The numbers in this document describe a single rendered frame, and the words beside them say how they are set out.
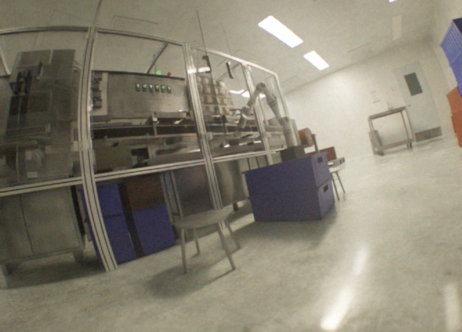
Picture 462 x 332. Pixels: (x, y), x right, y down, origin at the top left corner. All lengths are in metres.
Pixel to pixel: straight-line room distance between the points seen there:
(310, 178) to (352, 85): 5.10
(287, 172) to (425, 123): 5.19
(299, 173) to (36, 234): 1.91
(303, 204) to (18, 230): 2.04
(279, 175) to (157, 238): 0.97
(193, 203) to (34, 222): 1.39
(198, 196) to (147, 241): 0.72
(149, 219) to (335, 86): 5.89
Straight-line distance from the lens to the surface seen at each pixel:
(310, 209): 1.32
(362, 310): 0.61
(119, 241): 1.35
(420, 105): 6.08
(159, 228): 1.42
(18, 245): 1.72
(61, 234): 1.60
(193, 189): 1.83
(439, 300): 0.64
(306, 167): 1.26
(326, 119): 6.21
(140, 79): 2.26
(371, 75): 6.17
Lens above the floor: 0.44
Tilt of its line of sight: 4 degrees up
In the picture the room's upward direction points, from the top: 13 degrees counter-clockwise
